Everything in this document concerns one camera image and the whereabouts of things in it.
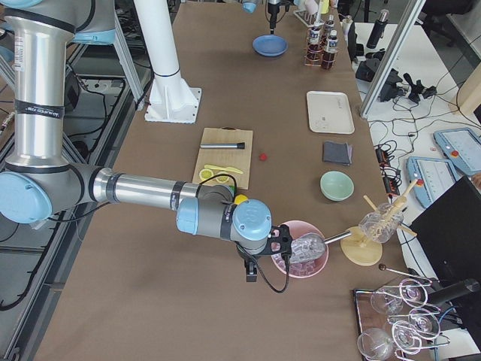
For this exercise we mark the yellow plastic knife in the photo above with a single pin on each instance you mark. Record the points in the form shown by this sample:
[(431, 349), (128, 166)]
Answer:
[(227, 168)]

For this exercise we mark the black thermos bottle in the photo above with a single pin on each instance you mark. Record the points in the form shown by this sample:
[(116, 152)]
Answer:
[(378, 29)]

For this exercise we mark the pink cup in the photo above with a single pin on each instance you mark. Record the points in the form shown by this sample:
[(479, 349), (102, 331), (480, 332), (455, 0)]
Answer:
[(311, 7)]

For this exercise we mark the yellow lemon lower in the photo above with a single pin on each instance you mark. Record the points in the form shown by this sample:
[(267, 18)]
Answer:
[(240, 199)]

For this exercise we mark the dark bottle lower right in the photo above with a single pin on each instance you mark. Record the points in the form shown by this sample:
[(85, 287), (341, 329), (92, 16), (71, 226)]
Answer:
[(329, 25)]

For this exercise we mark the pink bowl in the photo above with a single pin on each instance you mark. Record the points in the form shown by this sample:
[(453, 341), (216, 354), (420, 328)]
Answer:
[(309, 268)]

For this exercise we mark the glass mug on stand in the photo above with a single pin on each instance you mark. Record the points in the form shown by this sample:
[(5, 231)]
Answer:
[(380, 225)]

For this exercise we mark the blue teach pendant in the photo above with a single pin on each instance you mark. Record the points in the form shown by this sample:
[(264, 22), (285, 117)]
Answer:
[(435, 177), (461, 147)]

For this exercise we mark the copper wire bottle rack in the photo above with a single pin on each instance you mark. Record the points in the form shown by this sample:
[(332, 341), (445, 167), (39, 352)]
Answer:
[(321, 46)]

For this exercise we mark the wine glass rack tray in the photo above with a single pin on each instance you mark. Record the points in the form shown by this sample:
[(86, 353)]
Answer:
[(396, 321)]

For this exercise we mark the lemon half upper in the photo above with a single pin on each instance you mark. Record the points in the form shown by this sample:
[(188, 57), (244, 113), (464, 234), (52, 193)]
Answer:
[(222, 178)]

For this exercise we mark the lemon slice lower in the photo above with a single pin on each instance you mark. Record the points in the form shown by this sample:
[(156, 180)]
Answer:
[(205, 174)]

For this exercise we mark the blue plate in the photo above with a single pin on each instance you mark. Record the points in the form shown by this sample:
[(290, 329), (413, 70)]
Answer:
[(270, 45)]

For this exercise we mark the grey folded cloth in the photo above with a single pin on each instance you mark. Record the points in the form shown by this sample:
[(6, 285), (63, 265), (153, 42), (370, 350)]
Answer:
[(338, 153)]

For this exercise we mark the dark bottle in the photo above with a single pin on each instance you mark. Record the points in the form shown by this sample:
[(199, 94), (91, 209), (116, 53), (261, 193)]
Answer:
[(329, 25), (330, 50), (314, 48)]

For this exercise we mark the wooden cutting board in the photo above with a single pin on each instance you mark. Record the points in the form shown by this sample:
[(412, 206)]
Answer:
[(224, 158)]

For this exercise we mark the dark bottle lower left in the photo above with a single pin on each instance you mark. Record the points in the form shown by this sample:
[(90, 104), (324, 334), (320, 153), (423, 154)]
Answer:
[(330, 50)]

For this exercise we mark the steel muddler black tip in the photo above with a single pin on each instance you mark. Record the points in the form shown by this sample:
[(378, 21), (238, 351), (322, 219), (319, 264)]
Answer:
[(237, 145)]

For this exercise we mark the dark bottle upper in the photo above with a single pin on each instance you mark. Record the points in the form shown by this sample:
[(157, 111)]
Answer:
[(314, 48)]

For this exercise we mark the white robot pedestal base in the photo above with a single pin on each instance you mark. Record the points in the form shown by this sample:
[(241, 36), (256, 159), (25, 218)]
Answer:
[(171, 99)]

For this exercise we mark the green bowl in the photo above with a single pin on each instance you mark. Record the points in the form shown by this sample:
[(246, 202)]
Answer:
[(336, 186)]

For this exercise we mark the blue teach pendant near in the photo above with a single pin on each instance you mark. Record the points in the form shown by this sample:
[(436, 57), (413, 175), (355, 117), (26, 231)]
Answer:
[(435, 177)]

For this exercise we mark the steel ice scoop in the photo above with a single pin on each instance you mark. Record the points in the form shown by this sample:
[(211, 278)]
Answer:
[(311, 246)]

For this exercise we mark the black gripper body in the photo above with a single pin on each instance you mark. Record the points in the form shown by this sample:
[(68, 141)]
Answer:
[(273, 9), (247, 259)]

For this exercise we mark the aluminium frame post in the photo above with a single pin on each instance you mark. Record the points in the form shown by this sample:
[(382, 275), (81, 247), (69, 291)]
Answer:
[(408, 18)]

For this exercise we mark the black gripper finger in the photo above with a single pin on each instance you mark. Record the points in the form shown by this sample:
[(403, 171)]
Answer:
[(272, 24), (251, 275)]

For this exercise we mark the blue teach pendant far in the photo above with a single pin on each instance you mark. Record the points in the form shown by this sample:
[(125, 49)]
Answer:
[(461, 147)]

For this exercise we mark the wooden mug tree stand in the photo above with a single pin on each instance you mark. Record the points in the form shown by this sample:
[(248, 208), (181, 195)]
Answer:
[(364, 245)]

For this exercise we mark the cream rabbit tray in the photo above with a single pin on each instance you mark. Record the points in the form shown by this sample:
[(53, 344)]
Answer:
[(329, 112)]

